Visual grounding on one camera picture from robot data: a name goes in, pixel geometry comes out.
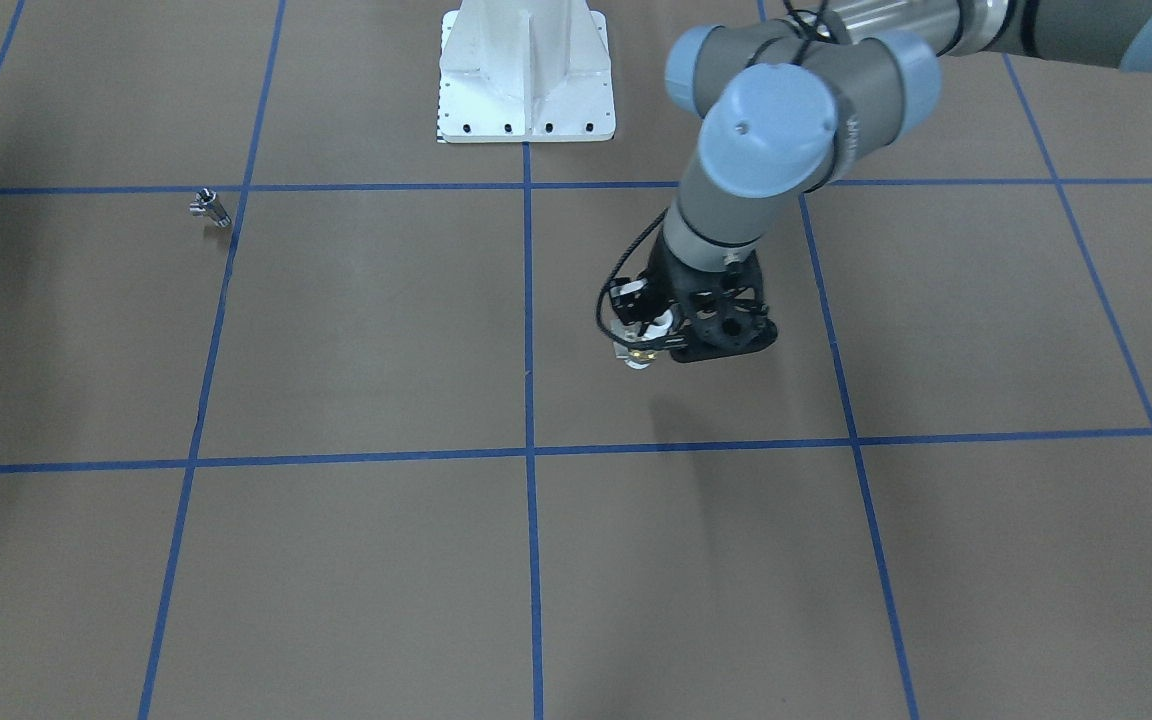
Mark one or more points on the white PPR pipe piece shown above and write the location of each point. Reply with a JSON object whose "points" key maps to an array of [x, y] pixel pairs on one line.
{"points": [[637, 344]]}

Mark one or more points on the white camera stand column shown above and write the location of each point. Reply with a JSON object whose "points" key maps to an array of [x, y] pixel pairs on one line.
{"points": [[525, 72]]}

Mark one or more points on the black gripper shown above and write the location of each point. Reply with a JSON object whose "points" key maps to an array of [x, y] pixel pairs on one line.
{"points": [[660, 279]]}

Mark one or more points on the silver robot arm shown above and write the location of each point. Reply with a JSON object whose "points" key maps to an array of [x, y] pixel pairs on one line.
{"points": [[787, 107]]}

